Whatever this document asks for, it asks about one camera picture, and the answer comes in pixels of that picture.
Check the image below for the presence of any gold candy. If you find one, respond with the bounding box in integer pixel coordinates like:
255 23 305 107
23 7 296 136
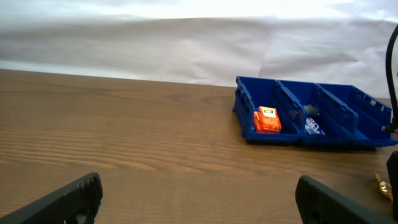
374 172 394 202

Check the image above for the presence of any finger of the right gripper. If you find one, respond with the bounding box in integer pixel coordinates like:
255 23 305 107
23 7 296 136
386 150 398 222

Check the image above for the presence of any blue candy pack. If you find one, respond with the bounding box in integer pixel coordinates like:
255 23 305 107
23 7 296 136
304 117 326 136

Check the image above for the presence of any orange candy box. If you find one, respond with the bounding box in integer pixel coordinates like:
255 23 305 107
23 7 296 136
252 111 262 133
257 106 283 134

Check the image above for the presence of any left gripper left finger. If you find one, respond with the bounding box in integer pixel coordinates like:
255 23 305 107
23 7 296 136
0 172 103 224

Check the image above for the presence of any black cable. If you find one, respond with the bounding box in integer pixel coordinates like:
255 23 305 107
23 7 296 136
381 24 398 134

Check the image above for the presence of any blue tray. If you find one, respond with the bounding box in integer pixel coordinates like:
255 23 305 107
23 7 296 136
233 75 398 149

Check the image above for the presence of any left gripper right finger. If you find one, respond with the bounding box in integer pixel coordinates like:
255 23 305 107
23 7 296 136
295 174 398 224

